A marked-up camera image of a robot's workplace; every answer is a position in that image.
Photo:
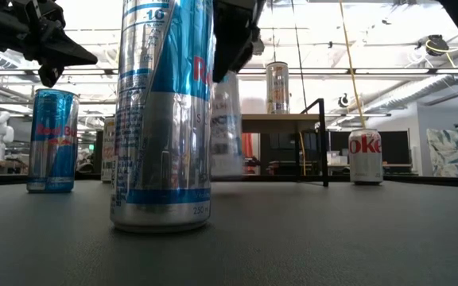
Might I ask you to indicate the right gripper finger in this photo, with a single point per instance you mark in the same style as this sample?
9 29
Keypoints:
229 51

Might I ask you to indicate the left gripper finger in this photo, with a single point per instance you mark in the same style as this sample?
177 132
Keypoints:
50 75
68 53

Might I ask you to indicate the silver Celsius can orange print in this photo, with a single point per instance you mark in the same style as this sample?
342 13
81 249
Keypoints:
277 89

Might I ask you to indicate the blue silver Red Bull can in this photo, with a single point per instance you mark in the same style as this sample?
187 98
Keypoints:
52 151

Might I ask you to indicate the silver Celsius can blue print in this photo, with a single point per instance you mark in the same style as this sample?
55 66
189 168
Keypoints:
227 131

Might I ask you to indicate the slim silver can red print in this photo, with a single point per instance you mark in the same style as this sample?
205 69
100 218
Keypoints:
107 147

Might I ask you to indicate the Diet Coke can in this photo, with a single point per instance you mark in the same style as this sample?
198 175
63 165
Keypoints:
365 163

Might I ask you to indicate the wooden shelf black metal legs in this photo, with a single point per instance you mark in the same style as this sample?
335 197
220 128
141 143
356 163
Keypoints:
280 123

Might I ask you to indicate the black box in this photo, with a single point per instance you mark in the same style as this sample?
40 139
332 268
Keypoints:
98 155

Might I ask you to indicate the orange fabric panel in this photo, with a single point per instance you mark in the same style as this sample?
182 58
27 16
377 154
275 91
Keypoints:
247 145

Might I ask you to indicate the Red Bull Sugarfree can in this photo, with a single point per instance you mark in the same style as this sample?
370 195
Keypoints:
161 139

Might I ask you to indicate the small black robot device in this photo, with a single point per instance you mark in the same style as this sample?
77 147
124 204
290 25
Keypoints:
253 162

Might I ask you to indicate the black table mat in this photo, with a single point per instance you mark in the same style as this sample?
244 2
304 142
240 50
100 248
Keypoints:
292 238

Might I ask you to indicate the white teal patterned tarp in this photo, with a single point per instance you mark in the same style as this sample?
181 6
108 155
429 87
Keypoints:
451 153

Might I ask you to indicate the silver ventilation duct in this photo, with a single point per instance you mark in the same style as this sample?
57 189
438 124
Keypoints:
424 89

